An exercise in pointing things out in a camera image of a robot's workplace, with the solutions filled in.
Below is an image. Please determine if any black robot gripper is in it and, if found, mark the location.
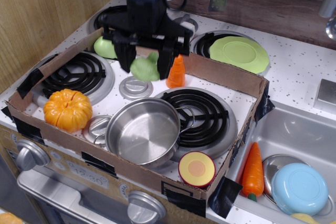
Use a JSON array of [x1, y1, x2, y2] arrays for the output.
[[99, 0, 192, 80]]

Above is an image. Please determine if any light green toy broccoli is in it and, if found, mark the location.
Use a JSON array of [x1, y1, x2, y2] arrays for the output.
[[130, 52, 160, 82]]

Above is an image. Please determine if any stainless steel pot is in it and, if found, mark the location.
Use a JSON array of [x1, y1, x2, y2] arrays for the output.
[[94, 98, 196, 169]]

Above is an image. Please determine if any silver centre stove knob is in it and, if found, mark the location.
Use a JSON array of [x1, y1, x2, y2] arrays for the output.
[[119, 76, 153, 100]]

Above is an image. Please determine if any silver stove knob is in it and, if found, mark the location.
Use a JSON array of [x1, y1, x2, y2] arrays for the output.
[[174, 14, 198, 31], [82, 115, 112, 147], [119, 76, 153, 100]]

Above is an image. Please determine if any orange toy carrot piece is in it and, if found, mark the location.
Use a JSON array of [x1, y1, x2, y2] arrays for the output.
[[166, 55, 185, 88]]

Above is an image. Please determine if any light green toy pear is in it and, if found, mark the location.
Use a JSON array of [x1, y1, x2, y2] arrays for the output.
[[93, 36, 117, 59]]

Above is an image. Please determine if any red white toy food piece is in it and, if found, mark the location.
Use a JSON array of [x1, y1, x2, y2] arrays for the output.
[[180, 21, 195, 39]]

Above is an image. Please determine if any silver rear stove knob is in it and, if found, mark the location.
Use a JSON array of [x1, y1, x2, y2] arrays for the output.
[[174, 14, 198, 31]]

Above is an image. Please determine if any rear right black burner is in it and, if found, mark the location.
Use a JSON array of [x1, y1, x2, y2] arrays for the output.
[[191, 31, 244, 58]]

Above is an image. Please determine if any front left black burner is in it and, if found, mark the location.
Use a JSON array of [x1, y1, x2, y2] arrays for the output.
[[41, 52, 111, 98]]

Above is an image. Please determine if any light green plastic plate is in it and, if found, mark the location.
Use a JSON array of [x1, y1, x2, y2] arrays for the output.
[[209, 36, 269, 74]]

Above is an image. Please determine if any front right black burner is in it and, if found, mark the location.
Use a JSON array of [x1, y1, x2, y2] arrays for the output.
[[161, 89, 228, 148]]

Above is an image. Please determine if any silver front stove knob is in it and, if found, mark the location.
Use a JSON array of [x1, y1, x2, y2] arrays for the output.
[[82, 115, 112, 147]]

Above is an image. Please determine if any orange toy pumpkin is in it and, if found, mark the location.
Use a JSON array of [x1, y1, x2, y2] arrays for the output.
[[43, 89, 93, 133]]

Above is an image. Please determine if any halved toy peach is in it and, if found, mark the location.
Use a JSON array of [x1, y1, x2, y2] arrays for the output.
[[178, 151, 216, 188]]

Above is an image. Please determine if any brown cardboard fence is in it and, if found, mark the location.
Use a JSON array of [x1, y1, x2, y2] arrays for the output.
[[7, 26, 269, 200]]

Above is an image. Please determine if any left silver oven knob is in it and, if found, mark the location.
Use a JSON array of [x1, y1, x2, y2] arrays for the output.
[[16, 139, 50, 171]]

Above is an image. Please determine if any silver oven knob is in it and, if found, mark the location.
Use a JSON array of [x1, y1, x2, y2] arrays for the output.
[[127, 190, 166, 224], [16, 139, 50, 171]]

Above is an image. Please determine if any right silver oven knob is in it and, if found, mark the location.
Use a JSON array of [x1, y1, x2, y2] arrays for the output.
[[127, 190, 166, 224]]

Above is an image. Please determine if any orange toy carrot in sink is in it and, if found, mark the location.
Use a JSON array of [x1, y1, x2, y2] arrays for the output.
[[241, 142, 264, 202]]

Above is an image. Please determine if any steel lid in sink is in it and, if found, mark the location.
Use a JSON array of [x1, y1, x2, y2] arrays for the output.
[[262, 154, 335, 220]]

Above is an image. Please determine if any silver sink basin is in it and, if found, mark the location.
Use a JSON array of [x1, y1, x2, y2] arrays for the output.
[[226, 102, 335, 223]]

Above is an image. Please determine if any silver faucet base block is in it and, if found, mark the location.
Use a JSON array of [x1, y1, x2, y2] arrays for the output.
[[313, 79, 336, 114]]

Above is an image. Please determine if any silver faucet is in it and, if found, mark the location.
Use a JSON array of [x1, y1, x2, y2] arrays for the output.
[[318, 0, 335, 40]]

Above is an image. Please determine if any light blue plastic bowl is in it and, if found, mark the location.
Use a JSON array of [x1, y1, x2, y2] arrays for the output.
[[271, 163, 329, 216]]

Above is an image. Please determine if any orange object bottom left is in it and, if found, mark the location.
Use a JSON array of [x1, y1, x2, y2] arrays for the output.
[[0, 212, 23, 224]]

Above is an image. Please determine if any yellow toy in sink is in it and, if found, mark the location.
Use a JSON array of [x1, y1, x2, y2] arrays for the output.
[[291, 213, 319, 224]]

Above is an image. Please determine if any silver oven door handle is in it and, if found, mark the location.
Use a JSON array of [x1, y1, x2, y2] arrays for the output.
[[17, 170, 115, 223]]

